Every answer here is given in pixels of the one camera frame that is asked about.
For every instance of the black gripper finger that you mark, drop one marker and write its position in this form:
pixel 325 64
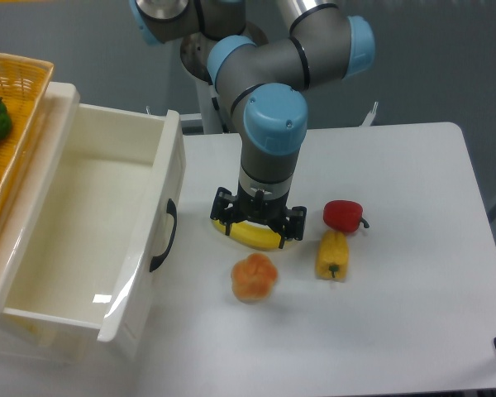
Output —
pixel 289 224
pixel 225 209

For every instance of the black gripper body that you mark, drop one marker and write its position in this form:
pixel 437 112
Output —
pixel 261 206

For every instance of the white plastic drawer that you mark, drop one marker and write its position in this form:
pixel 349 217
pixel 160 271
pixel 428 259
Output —
pixel 86 265

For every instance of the white table bracket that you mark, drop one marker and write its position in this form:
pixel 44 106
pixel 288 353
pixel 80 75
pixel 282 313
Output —
pixel 370 116

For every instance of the black drawer handle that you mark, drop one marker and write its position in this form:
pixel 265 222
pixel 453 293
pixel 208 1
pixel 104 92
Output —
pixel 169 233

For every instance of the white drawer cabinet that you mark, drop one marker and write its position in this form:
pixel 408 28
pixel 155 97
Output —
pixel 38 339

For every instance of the yellow woven basket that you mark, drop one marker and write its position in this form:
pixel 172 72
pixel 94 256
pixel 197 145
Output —
pixel 23 82

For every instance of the round orange bread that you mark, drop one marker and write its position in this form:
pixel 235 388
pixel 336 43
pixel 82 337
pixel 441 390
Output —
pixel 253 278

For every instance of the yellow bell pepper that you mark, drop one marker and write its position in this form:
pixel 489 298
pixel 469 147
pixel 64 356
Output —
pixel 332 256

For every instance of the yellow banana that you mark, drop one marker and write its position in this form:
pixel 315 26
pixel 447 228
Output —
pixel 258 237

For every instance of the red bell pepper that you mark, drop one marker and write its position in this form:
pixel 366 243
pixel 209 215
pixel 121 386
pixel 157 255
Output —
pixel 344 216

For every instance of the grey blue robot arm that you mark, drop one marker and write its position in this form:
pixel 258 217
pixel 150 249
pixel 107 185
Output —
pixel 260 87

